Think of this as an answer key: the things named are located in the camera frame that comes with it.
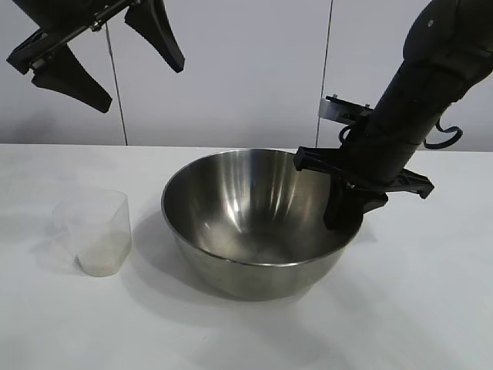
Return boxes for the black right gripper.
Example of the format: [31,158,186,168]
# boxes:
[294,111,436,231]

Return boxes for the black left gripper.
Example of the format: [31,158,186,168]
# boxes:
[6,0,186,114]

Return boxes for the stainless steel mixing bowl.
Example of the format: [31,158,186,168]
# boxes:
[160,148,365,301]

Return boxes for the clear plastic measuring cup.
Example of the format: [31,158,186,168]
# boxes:
[42,189,132,278]

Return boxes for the white uncooked rice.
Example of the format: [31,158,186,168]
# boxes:
[75,230,132,277]

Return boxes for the black looped cable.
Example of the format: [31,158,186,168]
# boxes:
[337,123,358,146]
[423,114,461,150]

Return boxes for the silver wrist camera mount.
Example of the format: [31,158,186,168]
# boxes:
[318,94,373,126]

